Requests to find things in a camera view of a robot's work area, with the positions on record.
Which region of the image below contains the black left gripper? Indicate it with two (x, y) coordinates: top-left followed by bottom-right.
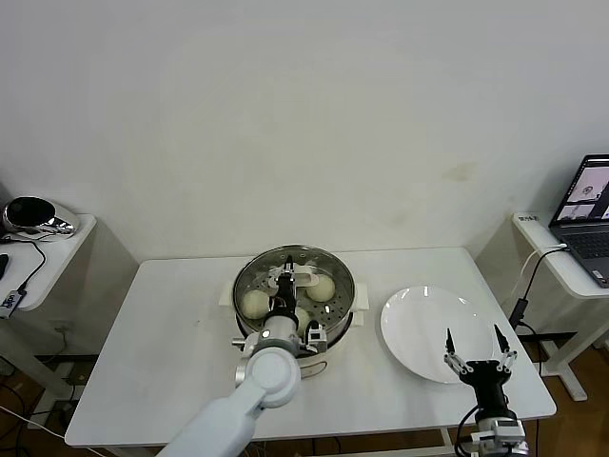
(269, 255), (299, 318)

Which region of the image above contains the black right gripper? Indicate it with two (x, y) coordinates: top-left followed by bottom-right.
(444, 324), (519, 415)

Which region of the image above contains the perforated steel steamer basket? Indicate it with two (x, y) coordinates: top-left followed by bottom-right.
(232, 244), (357, 357)

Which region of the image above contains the round white plate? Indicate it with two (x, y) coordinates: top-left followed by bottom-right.
(380, 285), (495, 385)

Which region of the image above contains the grey open laptop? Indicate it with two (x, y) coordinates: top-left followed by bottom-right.
(547, 152), (609, 289)

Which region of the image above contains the white side table with device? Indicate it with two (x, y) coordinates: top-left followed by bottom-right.
(0, 212), (140, 415)

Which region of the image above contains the chrome domed device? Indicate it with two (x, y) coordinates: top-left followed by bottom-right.
(2, 195), (78, 244)

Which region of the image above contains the small grey usb dongle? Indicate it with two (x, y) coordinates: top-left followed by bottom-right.
(0, 288), (25, 319)

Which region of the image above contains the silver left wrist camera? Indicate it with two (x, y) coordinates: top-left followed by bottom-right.
(304, 321), (329, 353)

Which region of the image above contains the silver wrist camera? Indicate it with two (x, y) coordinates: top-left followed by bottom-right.
(493, 417), (527, 447)
(304, 321), (329, 353)

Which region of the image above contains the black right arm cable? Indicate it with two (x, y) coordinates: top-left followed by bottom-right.
(454, 407), (481, 457)

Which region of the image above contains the black laptop charger cable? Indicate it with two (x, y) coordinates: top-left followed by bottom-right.
(516, 245), (568, 306)

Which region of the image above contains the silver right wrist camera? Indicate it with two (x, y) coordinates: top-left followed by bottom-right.
(493, 417), (527, 447)

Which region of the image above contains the white table frame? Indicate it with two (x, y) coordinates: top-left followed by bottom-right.
(440, 425), (477, 457)

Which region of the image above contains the black cable of dongle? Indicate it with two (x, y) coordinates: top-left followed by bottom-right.
(0, 237), (48, 291)

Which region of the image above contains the white floor cable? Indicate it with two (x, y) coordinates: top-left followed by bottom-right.
(0, 404), (66, 438)

